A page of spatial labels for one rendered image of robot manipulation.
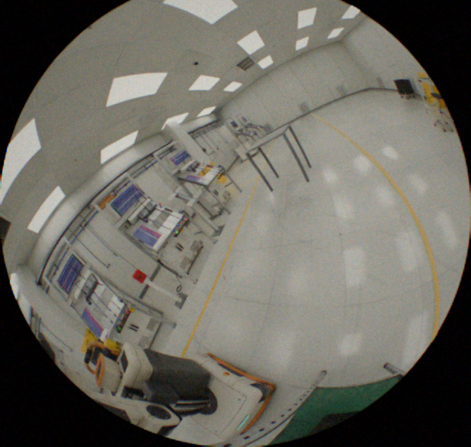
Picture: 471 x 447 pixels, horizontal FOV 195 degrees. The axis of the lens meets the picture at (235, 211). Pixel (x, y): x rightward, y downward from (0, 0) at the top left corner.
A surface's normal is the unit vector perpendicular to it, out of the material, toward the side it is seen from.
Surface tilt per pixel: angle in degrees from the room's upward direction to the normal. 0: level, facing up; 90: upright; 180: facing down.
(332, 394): 0
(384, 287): 0
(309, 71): 90
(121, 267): 90
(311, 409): 0
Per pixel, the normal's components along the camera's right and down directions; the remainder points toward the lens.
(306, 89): -0.32, 0.68
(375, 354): -0.61, -0.68
